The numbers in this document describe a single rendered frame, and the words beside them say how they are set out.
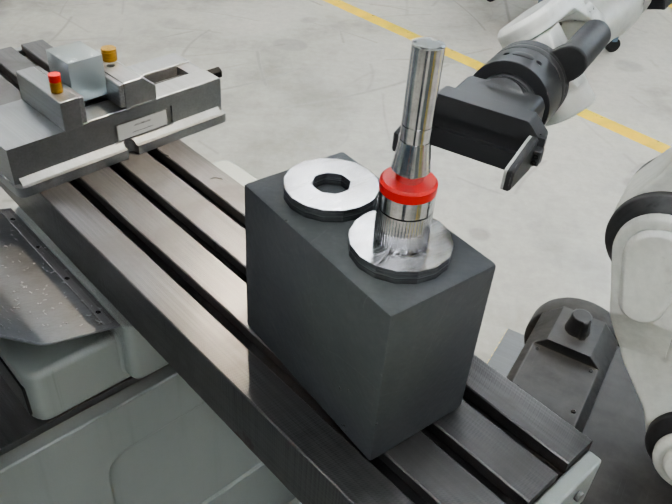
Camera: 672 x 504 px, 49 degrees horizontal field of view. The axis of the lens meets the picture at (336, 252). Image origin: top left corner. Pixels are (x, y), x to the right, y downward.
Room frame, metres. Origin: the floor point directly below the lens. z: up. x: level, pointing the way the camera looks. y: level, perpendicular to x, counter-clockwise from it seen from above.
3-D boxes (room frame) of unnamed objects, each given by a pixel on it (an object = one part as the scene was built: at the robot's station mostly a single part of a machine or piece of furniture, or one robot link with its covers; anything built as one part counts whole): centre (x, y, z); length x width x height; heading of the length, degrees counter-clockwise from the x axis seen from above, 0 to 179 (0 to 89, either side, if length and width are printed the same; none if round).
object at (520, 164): (0.56, -0.16, 1.21); 0.06 x 0.02 x 0.03; 151
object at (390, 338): (0.54, -0.02, 1.07); 0.22 x 0.12 x 0.20; 39
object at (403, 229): (0.50, -0.05, 1.19); 0.05 x 0.05 x 0.05
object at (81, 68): (0.94, 0.38, 1.08); 0.06 x 0.05 x 0.06; 48
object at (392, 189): (0.50, -0.05, 1.22); 0.05 x 0.05 x 0.01
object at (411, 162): (0.50, -0.05, 1.28); 0.03 x 0.03 x 0.11
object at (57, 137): (0.96, 0.36, 1.02); 0.35 x 0.15 x 0.11; 138
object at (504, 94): (0.67, -0.15, 1.20); 0.13 x 0.12 x 0.10; 61
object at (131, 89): (0.98, 0.34, 1.06); 0.12 x 0.06 x 0.04; 48
